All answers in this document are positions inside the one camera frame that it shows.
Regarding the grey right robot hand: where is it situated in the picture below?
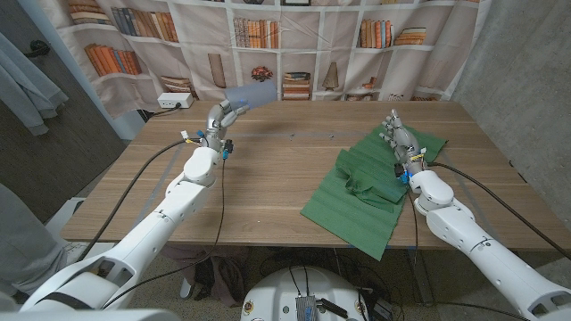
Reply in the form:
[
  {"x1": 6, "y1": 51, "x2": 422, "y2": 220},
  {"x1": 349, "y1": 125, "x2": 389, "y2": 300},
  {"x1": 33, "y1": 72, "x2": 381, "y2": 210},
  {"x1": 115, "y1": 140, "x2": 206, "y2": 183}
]
[{"x1": 378, "y1": 109, "x2": 427, "y2": 176}]

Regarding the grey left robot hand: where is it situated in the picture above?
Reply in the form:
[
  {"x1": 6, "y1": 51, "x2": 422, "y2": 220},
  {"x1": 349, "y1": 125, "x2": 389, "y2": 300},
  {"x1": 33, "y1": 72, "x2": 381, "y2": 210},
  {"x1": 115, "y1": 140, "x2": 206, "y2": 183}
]
[{"x1": 204, "y1": 98, "x2": 251, "y2": 152}]

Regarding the gray paper roll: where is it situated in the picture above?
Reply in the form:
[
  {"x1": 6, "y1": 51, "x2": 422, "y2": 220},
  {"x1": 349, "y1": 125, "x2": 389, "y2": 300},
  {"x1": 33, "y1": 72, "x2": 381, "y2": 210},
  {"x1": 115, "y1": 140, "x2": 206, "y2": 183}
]
[{"x1": 224, "y1": 79, "x2": 278, "y2": 111}]

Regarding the green cloth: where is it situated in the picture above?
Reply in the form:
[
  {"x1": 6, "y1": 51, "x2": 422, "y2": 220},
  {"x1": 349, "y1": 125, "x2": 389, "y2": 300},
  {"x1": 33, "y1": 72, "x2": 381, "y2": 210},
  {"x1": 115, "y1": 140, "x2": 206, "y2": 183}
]
[{"x1": 300, "y1": 122, "x2": 448, "y2": 262}]

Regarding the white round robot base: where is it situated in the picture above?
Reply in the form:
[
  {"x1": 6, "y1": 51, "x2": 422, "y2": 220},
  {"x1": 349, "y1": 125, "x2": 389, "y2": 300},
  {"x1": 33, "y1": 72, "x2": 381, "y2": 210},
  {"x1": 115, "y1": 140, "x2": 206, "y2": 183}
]
[{"x1": 240, "y1": 266, "x2": 371, "y2": 321}]

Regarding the black device on robot base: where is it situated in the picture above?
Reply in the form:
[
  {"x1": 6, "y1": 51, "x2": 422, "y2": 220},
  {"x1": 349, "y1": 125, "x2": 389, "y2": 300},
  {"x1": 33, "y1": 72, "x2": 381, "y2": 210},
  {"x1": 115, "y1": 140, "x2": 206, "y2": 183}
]
[{"x1": 319, "y1": 298, "x2": 350, "y2": 320}]

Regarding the white power strip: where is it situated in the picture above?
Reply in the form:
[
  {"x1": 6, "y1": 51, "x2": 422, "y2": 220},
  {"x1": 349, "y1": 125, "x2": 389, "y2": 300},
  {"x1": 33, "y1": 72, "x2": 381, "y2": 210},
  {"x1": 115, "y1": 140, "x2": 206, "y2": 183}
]
[{"x1": 157, "y1": 92, "x2": 195, "y2": 111}]

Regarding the printed bookshelf backdrop cloth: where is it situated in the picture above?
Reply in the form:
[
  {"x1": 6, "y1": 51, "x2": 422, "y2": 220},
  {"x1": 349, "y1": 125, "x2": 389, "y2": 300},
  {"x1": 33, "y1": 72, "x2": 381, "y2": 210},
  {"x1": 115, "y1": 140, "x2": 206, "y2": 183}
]
[{"x1": 37, "y1": 0, "x2": 492, "y2": 119}]

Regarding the grey metal table leg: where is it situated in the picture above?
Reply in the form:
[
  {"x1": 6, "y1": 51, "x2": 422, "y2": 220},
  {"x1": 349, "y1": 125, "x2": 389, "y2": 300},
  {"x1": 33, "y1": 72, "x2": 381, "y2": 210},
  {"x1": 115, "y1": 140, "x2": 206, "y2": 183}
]
[{"x1": 406, "y1": 249, "x2": 434, "y2": 308}]

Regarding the black power brick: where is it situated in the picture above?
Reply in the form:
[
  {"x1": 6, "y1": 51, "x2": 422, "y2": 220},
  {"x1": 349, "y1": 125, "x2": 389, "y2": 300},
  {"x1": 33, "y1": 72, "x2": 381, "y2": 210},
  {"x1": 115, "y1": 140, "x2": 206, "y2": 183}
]
[{"x1": 373, "y1": 297, "x2": 393, "y2": 320}]

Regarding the silver finned electronics box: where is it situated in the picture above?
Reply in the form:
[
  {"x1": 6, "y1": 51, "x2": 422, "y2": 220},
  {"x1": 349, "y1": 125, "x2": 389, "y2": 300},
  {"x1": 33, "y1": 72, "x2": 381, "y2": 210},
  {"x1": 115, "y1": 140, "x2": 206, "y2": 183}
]
[{"x1": 294, "y1": 295, "x2": 318, "y2": 321}]

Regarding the grey hanging curtain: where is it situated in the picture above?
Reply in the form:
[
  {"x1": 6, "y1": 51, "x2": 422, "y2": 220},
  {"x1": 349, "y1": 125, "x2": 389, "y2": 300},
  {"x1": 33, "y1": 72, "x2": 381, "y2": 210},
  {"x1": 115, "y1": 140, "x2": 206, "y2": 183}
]
[{"x1": 0, "y1": 33, "x2": 69, "y2": 136}]

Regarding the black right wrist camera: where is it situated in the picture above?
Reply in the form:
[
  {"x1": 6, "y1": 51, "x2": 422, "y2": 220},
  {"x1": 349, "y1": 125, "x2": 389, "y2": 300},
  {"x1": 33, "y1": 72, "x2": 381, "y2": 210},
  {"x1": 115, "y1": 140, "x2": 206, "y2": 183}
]
[{"x1": 393, "y1": 162, "x2": 410, "y2": 185}]

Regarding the black power strip cord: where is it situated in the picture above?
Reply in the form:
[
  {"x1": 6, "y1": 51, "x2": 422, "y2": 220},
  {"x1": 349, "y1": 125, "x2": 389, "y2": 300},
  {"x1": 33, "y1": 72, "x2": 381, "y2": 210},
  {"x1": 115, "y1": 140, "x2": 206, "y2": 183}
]
[{"x1": 141, "y1": 103, "x2": 183, "y2": 120}]

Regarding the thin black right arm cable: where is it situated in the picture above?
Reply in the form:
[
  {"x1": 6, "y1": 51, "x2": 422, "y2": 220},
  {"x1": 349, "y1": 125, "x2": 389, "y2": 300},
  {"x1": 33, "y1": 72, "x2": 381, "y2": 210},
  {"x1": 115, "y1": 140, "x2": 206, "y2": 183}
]
[{"x1": 406, "y1": 189, "x2": 531, "y2": 321}]

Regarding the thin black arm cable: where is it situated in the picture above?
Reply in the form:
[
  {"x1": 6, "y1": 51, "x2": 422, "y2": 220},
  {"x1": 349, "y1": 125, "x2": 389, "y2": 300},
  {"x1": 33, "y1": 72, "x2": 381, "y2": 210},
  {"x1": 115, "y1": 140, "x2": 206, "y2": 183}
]
[
  {"x1": 406, "y1": 189, "x2": 531, "y2": 321},
  {"x1": 102, "y1": 151, "x2": 229, "y2": 309}
]

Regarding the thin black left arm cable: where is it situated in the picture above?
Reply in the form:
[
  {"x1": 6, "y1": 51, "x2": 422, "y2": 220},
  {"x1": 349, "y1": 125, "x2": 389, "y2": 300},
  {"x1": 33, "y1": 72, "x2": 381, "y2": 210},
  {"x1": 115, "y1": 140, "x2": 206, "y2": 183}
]
[{"x1": 102, "y1": 151, "x2": 229, "y2": 309}]

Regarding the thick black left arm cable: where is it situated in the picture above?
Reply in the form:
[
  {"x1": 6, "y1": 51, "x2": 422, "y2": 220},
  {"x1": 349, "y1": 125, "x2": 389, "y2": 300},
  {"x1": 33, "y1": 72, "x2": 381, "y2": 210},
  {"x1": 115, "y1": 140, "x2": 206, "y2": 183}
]
[{"x1": 78, "y1": 138, "x2": 209, "y2": 263}]

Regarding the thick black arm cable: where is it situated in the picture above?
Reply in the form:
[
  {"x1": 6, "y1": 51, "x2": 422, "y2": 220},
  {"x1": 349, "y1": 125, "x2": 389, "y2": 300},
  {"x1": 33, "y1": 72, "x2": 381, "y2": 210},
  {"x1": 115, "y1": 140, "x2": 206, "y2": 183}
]
[
  {"x1": 427, "y1": 160, "x2": 571, "y2": 263},
  {"x1": 78, "y1": 138, "x2": 209, "y2": 263}
]

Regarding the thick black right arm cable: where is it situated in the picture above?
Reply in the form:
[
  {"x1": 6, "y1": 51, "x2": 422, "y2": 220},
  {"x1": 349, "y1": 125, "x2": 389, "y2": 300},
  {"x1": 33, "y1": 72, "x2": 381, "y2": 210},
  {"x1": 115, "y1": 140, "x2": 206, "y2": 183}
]
[{"x1": 427, "y1": 160, "x2": 571, "y2": 263}]

